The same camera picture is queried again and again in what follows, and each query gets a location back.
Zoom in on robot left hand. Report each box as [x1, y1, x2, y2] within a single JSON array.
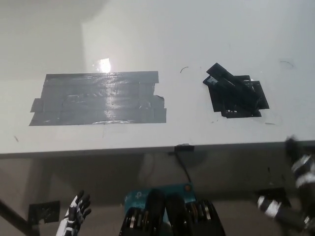
[[56, 190, 92, 236]]

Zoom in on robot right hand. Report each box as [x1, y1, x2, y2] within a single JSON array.
[[256, 134, 315, 233]]

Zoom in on black stapler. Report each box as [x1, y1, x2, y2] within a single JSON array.
[[202, 62, 263, 109]]

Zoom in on black tape spot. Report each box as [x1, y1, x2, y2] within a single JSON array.
[[208, 75, 270, 119]]

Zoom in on black metal bar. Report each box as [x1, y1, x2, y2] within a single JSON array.
[[0, 198, 40, 236]]

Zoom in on teal router box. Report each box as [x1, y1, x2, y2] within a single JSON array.
[[124, 182, 197, 222]]

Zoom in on grey duct tape patch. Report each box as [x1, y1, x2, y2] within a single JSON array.
[[29, 71, 167, 127]]

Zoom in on thin black cable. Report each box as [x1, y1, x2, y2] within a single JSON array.
[[168, 149, 193, 184]]

